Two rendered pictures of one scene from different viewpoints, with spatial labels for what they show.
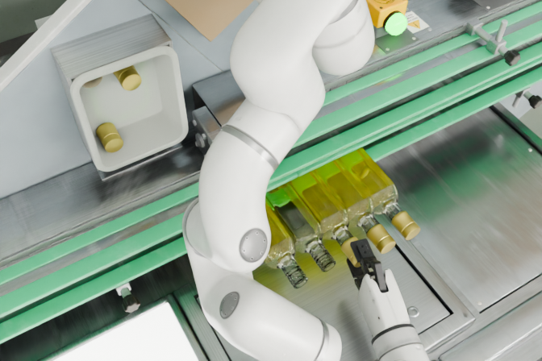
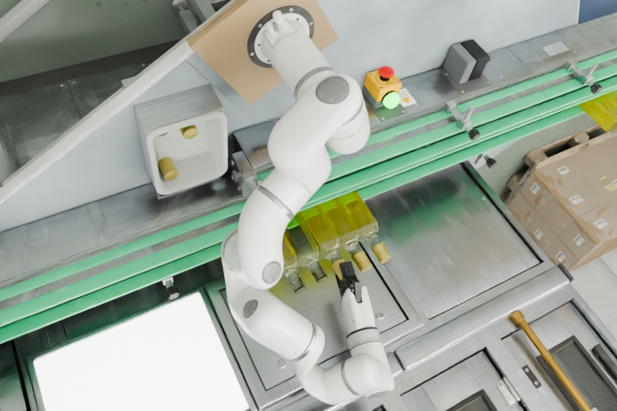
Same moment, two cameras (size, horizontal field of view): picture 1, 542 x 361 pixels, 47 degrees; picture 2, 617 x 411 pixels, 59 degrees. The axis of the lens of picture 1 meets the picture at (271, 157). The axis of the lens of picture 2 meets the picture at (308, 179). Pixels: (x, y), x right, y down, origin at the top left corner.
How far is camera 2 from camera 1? 0.24 m
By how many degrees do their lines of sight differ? 4
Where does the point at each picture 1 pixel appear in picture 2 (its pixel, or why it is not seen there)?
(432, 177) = (408, 213)
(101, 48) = (171, 109)
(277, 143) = (294, 203)
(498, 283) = (445, 299)
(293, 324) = (292, 325)
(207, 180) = (244, 226)
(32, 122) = (112, 154)
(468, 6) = (447, 89)
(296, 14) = (317, 120)
